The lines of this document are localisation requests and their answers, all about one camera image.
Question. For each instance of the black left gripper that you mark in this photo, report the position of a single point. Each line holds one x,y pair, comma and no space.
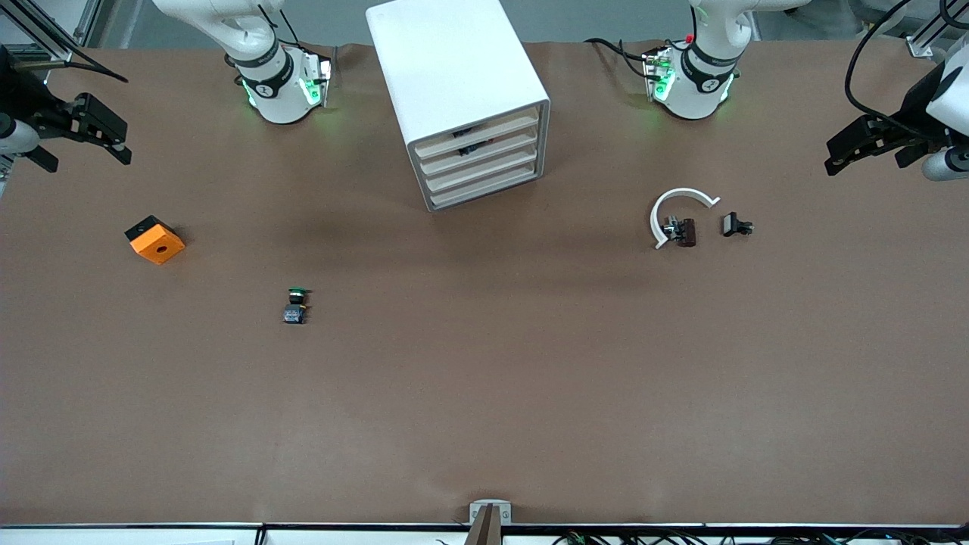
914,105

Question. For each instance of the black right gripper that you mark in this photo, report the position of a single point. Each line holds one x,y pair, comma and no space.
23,94

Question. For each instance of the green push button switch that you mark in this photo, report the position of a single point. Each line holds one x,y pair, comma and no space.
294,314

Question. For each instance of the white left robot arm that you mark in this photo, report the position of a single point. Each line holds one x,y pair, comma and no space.
704,45

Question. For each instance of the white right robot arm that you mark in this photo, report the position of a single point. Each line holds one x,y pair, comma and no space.
276,83

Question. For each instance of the orange box with black base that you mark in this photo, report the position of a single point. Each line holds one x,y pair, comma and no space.
159,246

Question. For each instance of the small black clip component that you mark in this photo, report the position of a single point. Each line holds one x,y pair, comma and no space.
731,224

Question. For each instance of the white curved plastic piece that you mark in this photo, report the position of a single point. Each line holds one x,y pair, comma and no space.
685,191

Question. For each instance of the brown table mat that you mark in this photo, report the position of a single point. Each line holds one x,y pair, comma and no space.
484,378

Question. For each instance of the aluminium frame profile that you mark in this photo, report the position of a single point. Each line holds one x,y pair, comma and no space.
62,53
922,47

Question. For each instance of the grey metal bracket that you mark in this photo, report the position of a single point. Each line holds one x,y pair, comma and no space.
475,509

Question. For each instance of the brown post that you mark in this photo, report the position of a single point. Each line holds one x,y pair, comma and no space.
486,530

